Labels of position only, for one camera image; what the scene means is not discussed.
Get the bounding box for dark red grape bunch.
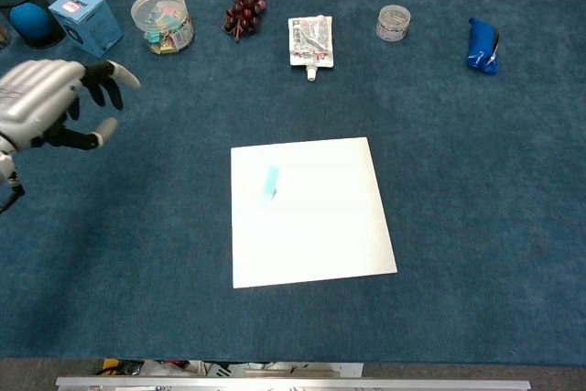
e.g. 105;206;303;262
222;0;267;43

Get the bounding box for black mesh pen holder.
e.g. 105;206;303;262
0;0;68;49

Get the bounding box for white panel with clutter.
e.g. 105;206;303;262
94;358;365;378

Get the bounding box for white square paper sheet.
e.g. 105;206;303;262
230;136;398;289

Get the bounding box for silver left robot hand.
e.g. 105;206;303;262
0;59;143;153

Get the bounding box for small clear round container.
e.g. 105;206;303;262
375;4;412;43

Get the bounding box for silver aluminium rail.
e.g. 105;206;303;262
55;375;532;391

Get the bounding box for blue textured ball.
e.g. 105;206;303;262
9;2;52;40

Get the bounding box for light blue cardboard box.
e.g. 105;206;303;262
48;0;125;59

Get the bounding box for white spouted pouch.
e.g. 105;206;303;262
287;15;336;84

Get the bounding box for clear jar of binder clips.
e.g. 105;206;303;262
130;0;196;56

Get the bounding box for small light blue strip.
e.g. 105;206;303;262
261;165;281;201

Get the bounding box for blue wrapped packet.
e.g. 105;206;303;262
466;17;501;78

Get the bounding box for dark teal felt table mat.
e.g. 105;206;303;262
0;0;586;367

